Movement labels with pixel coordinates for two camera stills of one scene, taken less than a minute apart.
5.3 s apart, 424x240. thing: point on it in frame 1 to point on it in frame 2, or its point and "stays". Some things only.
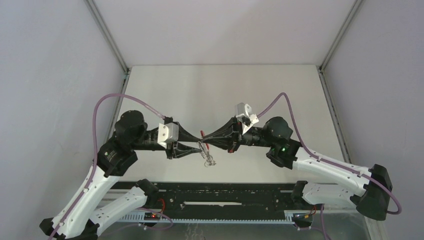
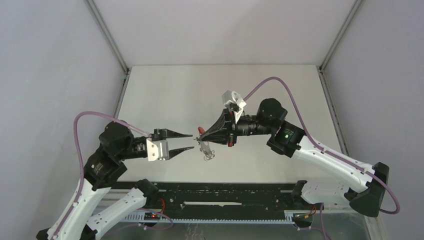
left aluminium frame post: [110, 40] stays
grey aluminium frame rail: [320, 67] stays
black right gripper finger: [230, 129] to [223, 123]
